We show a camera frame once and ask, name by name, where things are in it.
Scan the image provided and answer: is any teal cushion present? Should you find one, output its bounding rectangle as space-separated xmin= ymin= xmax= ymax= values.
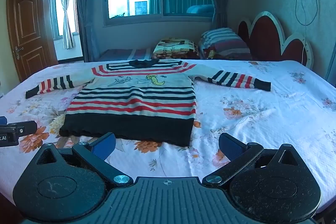
xmin=186 ymin=5 xmax=214 ymax=14

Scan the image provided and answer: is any white charging cable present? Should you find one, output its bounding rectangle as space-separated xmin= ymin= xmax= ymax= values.
xmin=295 ymin=0 xmax=319 ymax=67

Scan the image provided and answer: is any floral bed sheet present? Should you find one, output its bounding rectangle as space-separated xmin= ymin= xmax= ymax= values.
xmin=0 ymin=59 xmax=336 ymax=214

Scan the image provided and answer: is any striped knit sweater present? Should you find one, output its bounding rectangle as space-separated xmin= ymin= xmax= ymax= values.
xmin=25 ymin=59 xmax=272 ymax=148

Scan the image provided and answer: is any striped pillow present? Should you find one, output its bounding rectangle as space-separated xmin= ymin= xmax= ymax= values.
xmin=198 ymin=28 xmax=252 ymax=60

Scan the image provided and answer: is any brown wooden door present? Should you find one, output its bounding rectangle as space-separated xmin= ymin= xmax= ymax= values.
xmin=7 ymin=0 xmax=58 ymax=83

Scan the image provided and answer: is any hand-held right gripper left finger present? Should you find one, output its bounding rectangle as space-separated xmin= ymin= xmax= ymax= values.
xmin=28 ymin=132 xmax=134 ymax=188

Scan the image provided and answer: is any white sheer curtain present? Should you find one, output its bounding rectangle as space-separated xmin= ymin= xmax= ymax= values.
xmin=60 ymin=0 xmax=76 ymax=50

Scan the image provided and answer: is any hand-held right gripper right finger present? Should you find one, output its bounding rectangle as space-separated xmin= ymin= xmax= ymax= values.
xmin=202 ymin=132 xmax=309 ymax=188

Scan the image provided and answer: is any red scalloped headboard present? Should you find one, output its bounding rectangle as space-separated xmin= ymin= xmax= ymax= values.
xmin=238 ymin=11 xmax=314 ymax=69

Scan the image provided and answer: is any folded printed blanket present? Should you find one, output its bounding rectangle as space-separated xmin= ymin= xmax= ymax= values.
xmin=152 ymin=38 xmax=201 ymax=60

